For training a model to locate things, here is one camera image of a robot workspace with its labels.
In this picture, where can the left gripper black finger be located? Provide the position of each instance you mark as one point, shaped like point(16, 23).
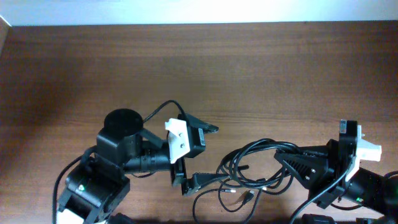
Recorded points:
point(197, 123)
point(201, 180)

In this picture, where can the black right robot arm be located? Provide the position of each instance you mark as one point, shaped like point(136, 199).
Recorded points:
point(366, 188)

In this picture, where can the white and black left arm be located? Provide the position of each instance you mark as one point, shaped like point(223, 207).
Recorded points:
point(96, 182)

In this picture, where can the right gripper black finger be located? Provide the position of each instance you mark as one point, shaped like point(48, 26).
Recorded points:
point(309, 170)
point(317, 151)

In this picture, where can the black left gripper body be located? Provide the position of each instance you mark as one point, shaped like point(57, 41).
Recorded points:
point(177, 178)

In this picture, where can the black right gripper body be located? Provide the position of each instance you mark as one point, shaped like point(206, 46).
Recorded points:
point(336, 165)

